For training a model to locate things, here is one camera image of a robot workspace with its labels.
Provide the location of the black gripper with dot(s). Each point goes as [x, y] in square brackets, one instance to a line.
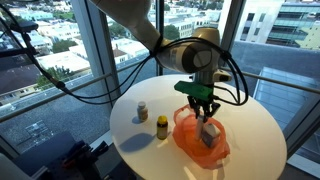
[201, 100]

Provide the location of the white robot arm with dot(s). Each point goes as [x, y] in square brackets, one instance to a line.
[133, 16]

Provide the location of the dark bottle with yellow cap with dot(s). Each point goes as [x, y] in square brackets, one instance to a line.
[162, 130]

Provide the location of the white bottle with yellow label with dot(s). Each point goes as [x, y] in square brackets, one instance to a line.
[142, 113]

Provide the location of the white box with dark label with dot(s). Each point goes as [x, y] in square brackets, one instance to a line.
[210, 135]

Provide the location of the orange plastic bag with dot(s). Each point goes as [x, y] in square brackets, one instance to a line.
[200, 155]

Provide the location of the grey window handrail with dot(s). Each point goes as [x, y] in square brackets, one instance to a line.
[283, 83]
[50, 99]

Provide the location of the thin dark window mullion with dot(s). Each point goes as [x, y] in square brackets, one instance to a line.
[161, 16]

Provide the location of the white window base sill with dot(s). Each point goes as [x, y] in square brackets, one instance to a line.
[306, 166]

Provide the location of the dark equipment cart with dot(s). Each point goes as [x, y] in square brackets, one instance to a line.
[50, 153]

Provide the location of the window frame post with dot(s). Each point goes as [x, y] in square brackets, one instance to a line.
[95, 50]
[303, 130]
[230, 20]

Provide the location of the black camera on stand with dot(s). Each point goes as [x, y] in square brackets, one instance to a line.
[25, 26]

